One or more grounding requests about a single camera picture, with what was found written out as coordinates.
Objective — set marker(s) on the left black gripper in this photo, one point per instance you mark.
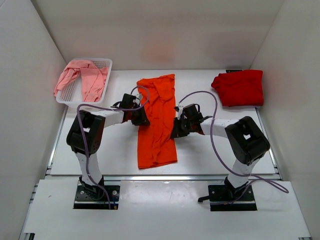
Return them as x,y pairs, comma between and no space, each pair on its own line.
142,120

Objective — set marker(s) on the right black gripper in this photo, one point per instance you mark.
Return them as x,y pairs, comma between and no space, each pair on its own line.
176,132

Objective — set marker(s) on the orange t shirt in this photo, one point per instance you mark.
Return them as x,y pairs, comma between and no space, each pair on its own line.
155,148

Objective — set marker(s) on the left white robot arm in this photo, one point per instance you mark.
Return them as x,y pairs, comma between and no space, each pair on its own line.
86,132

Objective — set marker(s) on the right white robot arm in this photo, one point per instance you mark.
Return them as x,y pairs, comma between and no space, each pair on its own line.
247,141

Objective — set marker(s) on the pink t shirt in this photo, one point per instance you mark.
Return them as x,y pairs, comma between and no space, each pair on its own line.
93,79

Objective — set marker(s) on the white plastic basket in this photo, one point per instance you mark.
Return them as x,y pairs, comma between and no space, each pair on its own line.
71,95

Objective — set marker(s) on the red folded t shirt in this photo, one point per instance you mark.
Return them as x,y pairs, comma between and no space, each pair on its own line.
240,88

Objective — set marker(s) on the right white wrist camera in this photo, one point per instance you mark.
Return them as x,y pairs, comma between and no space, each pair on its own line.
179,112

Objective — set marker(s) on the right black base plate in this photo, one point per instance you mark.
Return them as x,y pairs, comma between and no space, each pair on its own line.
220,199

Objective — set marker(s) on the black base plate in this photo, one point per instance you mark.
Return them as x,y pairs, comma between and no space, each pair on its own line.
87,200
220,199

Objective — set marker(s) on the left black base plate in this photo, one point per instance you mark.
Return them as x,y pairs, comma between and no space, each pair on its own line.
87,200

